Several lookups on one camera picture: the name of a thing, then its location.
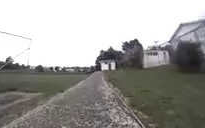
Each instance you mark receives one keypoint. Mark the small white shed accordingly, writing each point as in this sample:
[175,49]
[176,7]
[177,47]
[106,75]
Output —
[107,65]

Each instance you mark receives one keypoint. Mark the dark trees behind shed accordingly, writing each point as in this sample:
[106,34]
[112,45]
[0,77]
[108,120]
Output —
[123,53]

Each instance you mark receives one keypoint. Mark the distant low buildings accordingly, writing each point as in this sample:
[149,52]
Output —
[73,69]

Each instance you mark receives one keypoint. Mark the stone kerb strip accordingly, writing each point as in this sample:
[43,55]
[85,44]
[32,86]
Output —
[123,103]

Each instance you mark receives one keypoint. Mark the grey gravel asphalt path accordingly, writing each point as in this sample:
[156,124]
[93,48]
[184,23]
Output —
[86,106]

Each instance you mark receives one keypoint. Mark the white garage building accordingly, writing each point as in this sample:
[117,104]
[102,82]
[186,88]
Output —
[155,58]

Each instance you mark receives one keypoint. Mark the grass slope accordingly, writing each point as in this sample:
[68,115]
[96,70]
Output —
[166,93]

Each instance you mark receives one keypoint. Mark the grass field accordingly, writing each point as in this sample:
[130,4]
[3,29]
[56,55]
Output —
[33,82]

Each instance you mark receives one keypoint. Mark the dark bush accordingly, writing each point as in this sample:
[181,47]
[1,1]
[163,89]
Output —
[188,56]

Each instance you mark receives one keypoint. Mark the distant row of trees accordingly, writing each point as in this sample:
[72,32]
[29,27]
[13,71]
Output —
[10,65]

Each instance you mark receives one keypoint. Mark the large white house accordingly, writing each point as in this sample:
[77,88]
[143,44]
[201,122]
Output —
[193,35]

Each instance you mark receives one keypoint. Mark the metal goal frame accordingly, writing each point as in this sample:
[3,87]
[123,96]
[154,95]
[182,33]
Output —
[10,60]

